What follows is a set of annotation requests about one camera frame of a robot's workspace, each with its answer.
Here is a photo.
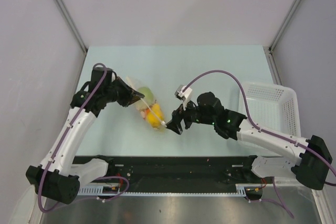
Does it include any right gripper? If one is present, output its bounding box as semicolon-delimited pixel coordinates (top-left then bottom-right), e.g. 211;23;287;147
165;96;215;135

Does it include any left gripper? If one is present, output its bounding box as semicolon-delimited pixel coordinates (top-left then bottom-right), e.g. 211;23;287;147
103;77;144;108

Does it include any clear zip top bag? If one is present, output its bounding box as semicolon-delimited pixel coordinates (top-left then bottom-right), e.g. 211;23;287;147
134;80;166;131

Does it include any yellow fake bell pepper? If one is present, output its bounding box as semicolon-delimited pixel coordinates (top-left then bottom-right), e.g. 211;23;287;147
146;103;164;129

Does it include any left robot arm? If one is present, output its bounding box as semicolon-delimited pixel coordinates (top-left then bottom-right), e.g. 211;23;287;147
26;63;144;207

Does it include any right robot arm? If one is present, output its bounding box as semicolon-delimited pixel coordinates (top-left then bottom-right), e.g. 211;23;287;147
166;92;335;190

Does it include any green fake cabbage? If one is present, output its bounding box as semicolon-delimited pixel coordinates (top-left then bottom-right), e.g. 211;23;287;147
138;87;155;104

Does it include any white perforated plastic basket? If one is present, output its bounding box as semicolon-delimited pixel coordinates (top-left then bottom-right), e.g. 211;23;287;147
228;81;302;183

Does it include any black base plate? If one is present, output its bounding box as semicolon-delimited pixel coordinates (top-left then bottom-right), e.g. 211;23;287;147
70;155;263;194

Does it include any white slotted cable duct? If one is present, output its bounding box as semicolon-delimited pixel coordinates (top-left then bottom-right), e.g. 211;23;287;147
77;184;263;198

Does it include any right aluminium frame post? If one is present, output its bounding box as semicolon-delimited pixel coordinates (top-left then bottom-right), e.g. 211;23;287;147
267;0;317;51

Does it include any aluminium frame post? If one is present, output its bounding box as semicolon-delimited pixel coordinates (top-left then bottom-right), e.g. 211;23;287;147
53;0;88;55
267;0;317;51

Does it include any left aluminium frame post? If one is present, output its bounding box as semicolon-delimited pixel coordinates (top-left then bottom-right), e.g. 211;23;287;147
53;0;88;55

